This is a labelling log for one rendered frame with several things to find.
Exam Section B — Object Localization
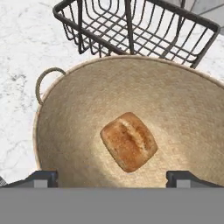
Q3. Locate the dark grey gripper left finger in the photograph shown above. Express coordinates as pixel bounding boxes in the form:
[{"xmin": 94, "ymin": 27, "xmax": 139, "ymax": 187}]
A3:
[{"xmin": 3, "ymin": 170, "xmax": 59, "ymax": 189}]

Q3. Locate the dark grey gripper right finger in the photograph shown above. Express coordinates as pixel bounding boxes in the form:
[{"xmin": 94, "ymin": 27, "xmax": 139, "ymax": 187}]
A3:
[{"xmin": 165, "ymin": 170, "xmax": 224, "ymax": 189}]

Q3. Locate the brown bread roll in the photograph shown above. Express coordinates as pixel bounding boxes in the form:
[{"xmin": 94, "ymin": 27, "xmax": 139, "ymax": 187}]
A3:
[{"xmin": 100, "ymin": 111, "xmax": 158, "ymax": 173}]

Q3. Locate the beige woven basket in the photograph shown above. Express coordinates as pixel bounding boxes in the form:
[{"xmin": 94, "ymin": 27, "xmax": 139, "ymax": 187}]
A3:
[{"xmin": 32, "ymin": 54, "xmax": 224, "ymax": 189}]

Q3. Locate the black wire rack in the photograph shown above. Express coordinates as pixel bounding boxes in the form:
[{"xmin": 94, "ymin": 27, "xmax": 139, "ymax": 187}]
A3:
[{"xmin": 52, "ymin": 0, "xmax": 221, "ymax": 70}]

